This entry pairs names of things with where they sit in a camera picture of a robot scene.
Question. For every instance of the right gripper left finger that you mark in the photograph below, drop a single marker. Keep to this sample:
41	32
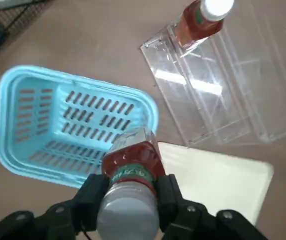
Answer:
58	220

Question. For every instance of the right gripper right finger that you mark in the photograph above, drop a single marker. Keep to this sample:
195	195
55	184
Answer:
188	222

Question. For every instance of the red tea bottle white cap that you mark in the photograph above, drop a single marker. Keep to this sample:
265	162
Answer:
133	160
195	27

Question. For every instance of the light blue plastic basket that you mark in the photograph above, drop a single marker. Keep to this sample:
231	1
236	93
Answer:
4	112

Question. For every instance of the clear acrylic beverage shelf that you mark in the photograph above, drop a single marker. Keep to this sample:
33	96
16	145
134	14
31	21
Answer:
208	100

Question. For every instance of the cream plastic tray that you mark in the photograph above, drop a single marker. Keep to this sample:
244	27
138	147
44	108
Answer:
220	180

